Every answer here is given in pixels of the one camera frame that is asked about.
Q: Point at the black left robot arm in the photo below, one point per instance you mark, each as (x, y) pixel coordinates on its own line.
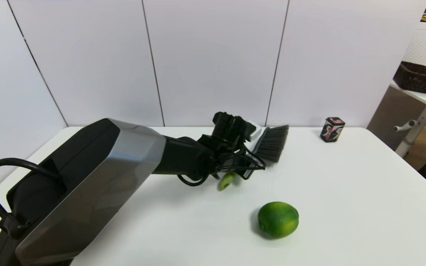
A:
(98, 177)

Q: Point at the dark brown wicker basket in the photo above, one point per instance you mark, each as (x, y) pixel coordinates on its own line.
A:
(417, 78)

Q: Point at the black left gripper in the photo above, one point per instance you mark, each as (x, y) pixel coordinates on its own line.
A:
(229, 133)

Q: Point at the green lime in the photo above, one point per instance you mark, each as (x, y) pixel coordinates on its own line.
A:
(278, 220)

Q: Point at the white side table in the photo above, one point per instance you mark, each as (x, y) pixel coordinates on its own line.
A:
(422, 98)

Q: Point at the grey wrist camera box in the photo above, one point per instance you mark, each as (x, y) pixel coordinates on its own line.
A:
(255, 131)

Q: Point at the black and pink tin can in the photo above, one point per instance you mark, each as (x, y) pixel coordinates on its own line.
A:
(332, 129)

